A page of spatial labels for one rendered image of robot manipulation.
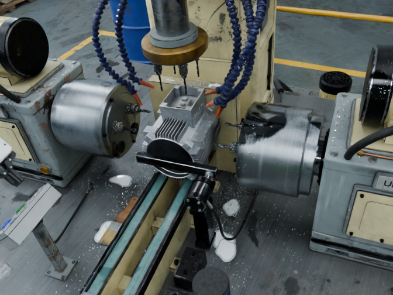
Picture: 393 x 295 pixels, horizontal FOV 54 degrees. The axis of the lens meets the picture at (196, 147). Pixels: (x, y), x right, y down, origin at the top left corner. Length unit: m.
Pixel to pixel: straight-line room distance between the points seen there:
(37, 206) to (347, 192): 0.77
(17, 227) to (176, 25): 0.63
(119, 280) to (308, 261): 0.53
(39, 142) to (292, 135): 0.82
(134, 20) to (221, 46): 1.89
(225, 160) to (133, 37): 1.97
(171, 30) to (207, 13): 0.24
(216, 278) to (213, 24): 0.81
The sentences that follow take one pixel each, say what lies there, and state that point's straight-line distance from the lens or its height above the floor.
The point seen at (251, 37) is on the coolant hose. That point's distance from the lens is 0.90.
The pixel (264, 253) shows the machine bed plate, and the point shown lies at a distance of 1.17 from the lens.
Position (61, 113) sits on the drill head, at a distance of 1.27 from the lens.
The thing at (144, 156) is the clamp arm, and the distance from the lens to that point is 1.15.
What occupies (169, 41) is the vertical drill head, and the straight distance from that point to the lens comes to 1.01.
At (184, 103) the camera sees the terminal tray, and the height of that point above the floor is 1.13.
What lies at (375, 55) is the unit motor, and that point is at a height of 1.36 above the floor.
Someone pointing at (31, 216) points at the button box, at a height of 1.07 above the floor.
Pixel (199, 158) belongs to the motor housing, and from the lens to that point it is 1.11.
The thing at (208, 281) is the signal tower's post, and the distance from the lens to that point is 0.65.
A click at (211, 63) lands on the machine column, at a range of 1.28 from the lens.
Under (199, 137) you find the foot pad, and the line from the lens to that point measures 1.11.
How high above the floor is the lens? 1.78
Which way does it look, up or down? 41 degrees down
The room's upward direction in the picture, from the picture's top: 7 degrees counter-clockwise
